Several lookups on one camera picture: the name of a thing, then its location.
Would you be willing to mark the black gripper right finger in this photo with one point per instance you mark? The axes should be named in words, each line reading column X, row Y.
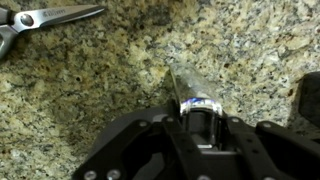
column 271, row 152

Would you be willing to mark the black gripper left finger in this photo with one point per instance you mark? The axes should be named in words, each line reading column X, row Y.
column 137, row 146

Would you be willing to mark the black air fryer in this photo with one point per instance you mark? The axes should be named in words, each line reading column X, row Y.
column 309, row 104

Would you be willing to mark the steel kitchen scissors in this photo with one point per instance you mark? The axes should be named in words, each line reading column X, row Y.
column 13, row 23

